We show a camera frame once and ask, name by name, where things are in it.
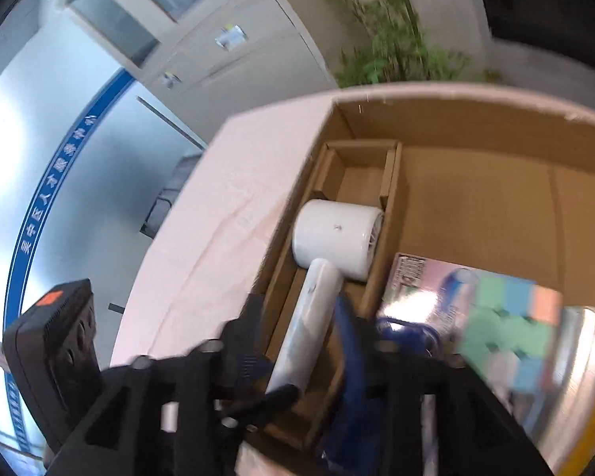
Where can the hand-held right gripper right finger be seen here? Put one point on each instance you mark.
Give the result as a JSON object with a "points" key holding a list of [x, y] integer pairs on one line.
{"points": [[357, 372]]}

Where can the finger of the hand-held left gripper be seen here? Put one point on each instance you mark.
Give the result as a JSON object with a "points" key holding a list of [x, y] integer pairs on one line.
{"points": [[267, 401]]}

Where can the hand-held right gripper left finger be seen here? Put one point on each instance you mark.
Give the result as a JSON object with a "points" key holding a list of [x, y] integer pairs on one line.
{"points": [[255, 357]]}

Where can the white hair dryer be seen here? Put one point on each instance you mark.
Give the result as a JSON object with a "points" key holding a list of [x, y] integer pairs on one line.
{"points": [[337, 238]]}

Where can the cardboard insert tray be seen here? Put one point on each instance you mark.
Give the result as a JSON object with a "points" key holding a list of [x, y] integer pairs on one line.
{"points": [[362, 178]]}

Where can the large cardboard box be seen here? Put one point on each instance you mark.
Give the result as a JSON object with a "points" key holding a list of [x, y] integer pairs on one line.
{"points": [[476, 193]]}

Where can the silver metal tin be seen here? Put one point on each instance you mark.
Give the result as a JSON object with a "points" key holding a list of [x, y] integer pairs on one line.
{"points": [[585, 357]]}

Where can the pink tablecloth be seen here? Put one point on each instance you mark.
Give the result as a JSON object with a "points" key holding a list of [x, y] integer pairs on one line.
{"points": [[203, 238]]}

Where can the dark chair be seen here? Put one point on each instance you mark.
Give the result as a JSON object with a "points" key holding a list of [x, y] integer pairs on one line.
{"points": [[173, 193]]}

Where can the white paper notice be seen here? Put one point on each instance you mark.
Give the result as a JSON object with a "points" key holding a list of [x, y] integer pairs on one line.
{"points": [[171, 79], [230, 37]]}

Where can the green leafy plant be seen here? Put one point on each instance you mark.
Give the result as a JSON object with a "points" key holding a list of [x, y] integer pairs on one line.
{"points": [[391, 34]]}

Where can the blue wall banner strip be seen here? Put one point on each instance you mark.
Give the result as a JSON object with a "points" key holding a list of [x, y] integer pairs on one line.
{"points": [[64, 158]]}

